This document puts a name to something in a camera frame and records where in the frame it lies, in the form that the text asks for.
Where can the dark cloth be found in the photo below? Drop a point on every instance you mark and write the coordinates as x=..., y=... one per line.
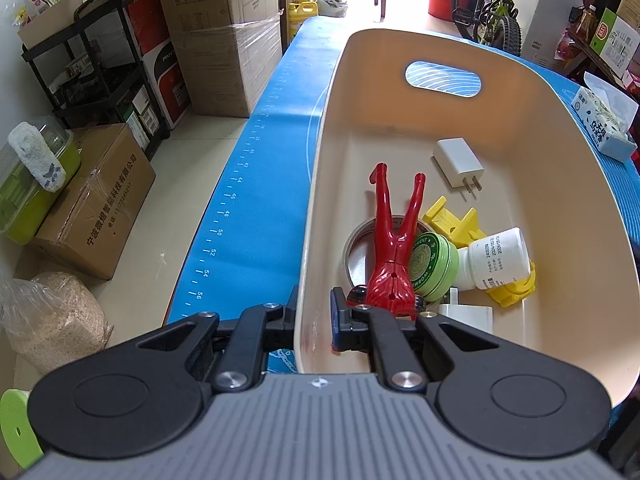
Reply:
x=625, y=450

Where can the green and white carton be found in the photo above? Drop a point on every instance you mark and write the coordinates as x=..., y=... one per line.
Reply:
x=617, y=40

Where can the orange liquid bottle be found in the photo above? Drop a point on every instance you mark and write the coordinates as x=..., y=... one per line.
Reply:
x=586, y=22

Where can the large plastic-wrapped cardboard box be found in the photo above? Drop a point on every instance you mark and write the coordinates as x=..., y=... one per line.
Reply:
x=225, y=70

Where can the red and white appliance box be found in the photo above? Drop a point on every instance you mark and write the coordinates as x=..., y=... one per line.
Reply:
x=167, y=82

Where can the large yellow jug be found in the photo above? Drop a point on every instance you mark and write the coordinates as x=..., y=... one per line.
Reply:
x=302, y=15

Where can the green plastic stool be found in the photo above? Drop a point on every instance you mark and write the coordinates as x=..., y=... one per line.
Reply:
x=17, y=430

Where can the red plastic figure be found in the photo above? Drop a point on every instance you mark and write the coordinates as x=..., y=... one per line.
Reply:
x=392, y=280

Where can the white pill bottle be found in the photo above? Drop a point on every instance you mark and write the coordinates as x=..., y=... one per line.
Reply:
x=500, y=260

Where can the cream plastic bin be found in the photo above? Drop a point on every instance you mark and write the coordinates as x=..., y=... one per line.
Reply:
x=525, y=125

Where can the white chest freezer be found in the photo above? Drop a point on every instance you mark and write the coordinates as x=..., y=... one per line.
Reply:
x=550, y=15

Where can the green children's bicycle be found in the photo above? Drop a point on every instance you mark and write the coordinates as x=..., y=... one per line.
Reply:
x=492, y=10

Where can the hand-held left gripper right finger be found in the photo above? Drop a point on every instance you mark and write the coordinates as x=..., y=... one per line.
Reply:
x=334, y=321

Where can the yellow plastic clamp part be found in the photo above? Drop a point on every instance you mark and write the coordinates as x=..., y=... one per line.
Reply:
x=450, y=220

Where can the white charger plug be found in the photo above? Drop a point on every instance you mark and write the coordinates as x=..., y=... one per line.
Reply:
x=470, y=317
x=457, y=157

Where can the beige tape roll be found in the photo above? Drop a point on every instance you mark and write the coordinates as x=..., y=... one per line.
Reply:
x=350, y=255

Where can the blue and white tissue pack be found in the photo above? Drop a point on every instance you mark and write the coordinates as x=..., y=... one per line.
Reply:
x=607, y=117

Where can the taped cardboard box black print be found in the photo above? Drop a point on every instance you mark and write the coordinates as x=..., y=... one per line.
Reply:
x=100, y=205

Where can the green lidded container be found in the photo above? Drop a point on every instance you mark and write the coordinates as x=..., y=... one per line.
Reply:
x=22, y=205

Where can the grey fluffy roller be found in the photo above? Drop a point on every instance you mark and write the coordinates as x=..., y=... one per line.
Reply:
x=37, y=157

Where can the brown cardboard tray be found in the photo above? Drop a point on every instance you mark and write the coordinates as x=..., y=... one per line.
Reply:
x=65, y=12

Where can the blue silicone mat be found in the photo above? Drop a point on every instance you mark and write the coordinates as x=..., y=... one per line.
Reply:
x=270, y=185

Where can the green round tin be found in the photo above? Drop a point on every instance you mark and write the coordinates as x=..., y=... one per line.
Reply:
x=432, y=265

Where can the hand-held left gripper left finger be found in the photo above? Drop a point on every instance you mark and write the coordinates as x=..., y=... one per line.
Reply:
x=287, y=317

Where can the clear bag of grain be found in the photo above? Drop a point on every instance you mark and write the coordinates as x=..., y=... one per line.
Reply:
x=55, y=325

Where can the black shelf rack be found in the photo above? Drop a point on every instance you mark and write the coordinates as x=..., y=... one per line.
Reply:
x=105, y=95

